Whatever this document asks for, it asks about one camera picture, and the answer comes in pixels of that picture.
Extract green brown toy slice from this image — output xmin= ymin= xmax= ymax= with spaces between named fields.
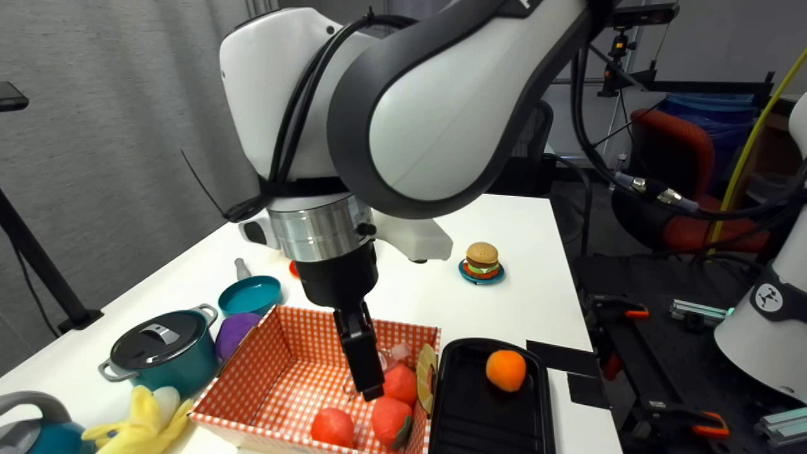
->
xmin=413 ymin=342 xmax=442 ymax=416

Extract black pot lid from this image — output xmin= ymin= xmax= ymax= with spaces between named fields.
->
xmin=108 ymin=308 xmax=213 ymax=372

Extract small teal plate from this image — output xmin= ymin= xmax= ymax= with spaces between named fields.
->
xmin=457 ymin=256 xmax=508 ymax=288

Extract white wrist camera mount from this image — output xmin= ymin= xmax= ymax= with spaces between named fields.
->
xmin=237 ymin=208 xmax=457 ymax=264

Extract red office chair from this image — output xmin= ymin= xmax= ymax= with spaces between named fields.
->
xmin=611 ymin=107 xmax=771 ymax=255

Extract black plastic tray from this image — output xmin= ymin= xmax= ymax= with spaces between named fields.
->
xmin=427 ymin=336 xmax=557 ymax=454

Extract purple toy eggplant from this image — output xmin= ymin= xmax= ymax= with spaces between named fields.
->
xmin=214 ymin=310 xmax=266 ymax=363

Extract black camera tripod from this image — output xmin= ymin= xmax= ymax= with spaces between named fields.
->
xmin=599 ymin=23 xmax=653 ymax=97

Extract black camera stand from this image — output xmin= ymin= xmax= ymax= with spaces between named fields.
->
xmin=0 ymin=188 xmax=106 ymax=336

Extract toy burger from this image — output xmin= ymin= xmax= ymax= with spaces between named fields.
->
xmin=465 ymin=240 xmax=505 ymax=280

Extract black orange clamp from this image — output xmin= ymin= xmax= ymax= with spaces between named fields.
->
xmin=590 ymin=294 xmax=653 ymax=324
xmin=640 ymin=401 xmax=732 ymax=443

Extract bright orange toy orange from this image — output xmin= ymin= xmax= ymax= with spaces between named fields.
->
xmin=485 ymin=347 xmax=529 ymax=395

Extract black strap on robot base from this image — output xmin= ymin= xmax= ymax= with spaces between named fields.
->
xmin=745 ymin=280 xmax=807 ymax=328

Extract teal toy frying pan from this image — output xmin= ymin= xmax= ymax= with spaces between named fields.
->
xmin=218 ymin=256 xmax=285 ymax=318

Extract yellow bananas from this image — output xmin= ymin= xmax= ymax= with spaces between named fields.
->
xmin=82 ymin=382 xmax=198 ymax=454

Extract teal kettle grey handle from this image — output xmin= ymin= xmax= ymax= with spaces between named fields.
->
xmin=0 ymin=389 xmax=88 ymax=454

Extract pink white toy packet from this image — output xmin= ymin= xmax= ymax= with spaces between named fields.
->
xmin=382 ymin=337 xmax=413 ymax=367

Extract red-orange toy fruit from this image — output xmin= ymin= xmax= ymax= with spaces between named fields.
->
xmin=382 ymin=363 xmax=422 ymax=407
xmin=311 ymin=405 xmax=358 ymax=449
xmin=372 ymin=395 xmax=417 ymax=449

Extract teal toy pot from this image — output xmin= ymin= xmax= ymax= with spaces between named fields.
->
xmin=95 ymin=303 xmax=222 ymax=397

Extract yellow hose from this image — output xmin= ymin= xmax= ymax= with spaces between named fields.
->
xmin=706 ymin=48 xmax=807 ymax=255

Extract blue bin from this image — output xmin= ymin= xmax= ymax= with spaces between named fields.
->
xmin=653 ymin=93 xmax=759 ymax=172

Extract black metal rail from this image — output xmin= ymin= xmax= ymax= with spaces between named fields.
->
xmin=646 ymin=73 xmax=778 ymax=110

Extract black cable tie strap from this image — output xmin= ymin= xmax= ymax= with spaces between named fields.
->
xmin=179 ymin=148 xmax=285 ymax=222

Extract teal metal bracket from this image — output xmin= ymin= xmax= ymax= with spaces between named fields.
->
xmin=754 ymin=405 xmax=807 ymax=440
xmin=669 ymin=296 xmax=736 ymax=328

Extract orange checkered basket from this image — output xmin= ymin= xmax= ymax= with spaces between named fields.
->
xmin=187 ymin=303 xmax=443 ymax=454

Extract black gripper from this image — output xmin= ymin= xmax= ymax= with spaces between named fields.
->
xmin=295 ymin=244 xmax=389 ymax=402

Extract grey curtain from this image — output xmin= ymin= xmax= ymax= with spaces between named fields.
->
xmin=0 ymin=0 xmax=281 ymax=372

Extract pale round toy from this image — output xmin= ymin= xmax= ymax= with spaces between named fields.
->
xmin=153 ymin=382 xmax=185 ymax=421

